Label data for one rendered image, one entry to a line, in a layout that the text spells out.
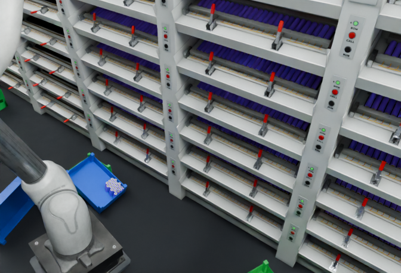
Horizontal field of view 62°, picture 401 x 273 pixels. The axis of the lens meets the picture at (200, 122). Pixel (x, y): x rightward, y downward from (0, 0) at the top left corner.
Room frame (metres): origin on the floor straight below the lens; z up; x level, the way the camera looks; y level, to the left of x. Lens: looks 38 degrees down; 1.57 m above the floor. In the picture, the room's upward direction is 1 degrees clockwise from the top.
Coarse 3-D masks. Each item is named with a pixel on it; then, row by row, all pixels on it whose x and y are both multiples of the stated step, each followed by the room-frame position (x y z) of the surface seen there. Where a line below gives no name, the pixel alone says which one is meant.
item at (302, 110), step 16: (176, 64) 1.27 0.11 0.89; (192, 64) 1.26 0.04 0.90; (208, 64) 1.25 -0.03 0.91; (208, 80) 1.18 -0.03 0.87; (224, 80) 1.15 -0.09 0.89; (240, 80) 1.13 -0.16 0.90; (256, 96) 1.05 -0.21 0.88; (272, 96) 1.03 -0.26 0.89; (288, 96) 1.02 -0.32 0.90; (304, 96) 1.01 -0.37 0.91; (288, 112) 0.98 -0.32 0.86; (304, 112) 0.94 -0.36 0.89
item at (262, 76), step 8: (192, 48) 1.32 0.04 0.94; (200, 56) 1.28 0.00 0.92; (208, 56) 1.26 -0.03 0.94; (224, 64) 1.21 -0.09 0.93; (232, 64) 1.20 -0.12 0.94; (248, 72) 1.15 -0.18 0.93; (256, 72) 1.13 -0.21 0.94; (256, 80) 1.11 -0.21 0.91; (264, 80) 1.11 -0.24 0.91; (280, 80) 1.07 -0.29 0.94; (280, 88) 1.05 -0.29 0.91; (288, 88) 1.05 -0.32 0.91; (296, 88) 1.03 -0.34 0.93; (304, 88) 1.02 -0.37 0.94; (312, 96) 1.00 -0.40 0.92
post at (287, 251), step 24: (336, 48) 0.91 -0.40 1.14; (360, 48) 0.88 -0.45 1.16; (336, 72) 0.90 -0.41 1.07; (312, 120) 0.92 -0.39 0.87; (336, 120) 0.88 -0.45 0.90; (312, 144) 0.91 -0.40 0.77; (336, 144) 0.90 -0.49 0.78; (312, 192) 0.88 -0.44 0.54; (288, 216) 0.92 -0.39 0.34; (288, 240) 0.90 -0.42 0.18; (288, 264) 0.88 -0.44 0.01
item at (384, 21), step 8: (384, 0) 0.87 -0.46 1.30; (392, 0) 0.89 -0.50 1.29; (400, 0) 0.90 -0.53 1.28; (384, 8) 0.88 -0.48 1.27; (392, 8) 0.88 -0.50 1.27; (400, 8) 0.87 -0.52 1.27; (384, 16) 0.86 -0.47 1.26; (392, 16) 0.85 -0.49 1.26; (400, 16) 0.84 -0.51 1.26; (376, 24) 0.87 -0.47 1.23; (384, 24) 0.86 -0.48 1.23; (392, 24) 0.85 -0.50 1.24; (400, 24) 0.84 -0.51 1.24; (400, 32) 0.84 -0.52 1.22
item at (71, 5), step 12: (72, 0) 1.71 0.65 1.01; (60, 12) 1.73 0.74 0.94; (72, 12) 1.70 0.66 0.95; (72, 36) 1.70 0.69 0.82; (84, 36) 1.73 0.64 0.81; (72, 48) 1.71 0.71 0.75; (72, 60) 1.73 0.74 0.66; (84, 72) 1.69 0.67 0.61; (84, 84) 1.69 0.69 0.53; (96, 96) 1.73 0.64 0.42; (84, 108) 1.73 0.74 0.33; (96, 120) 1.70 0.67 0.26; (96, 144) 1.71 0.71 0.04
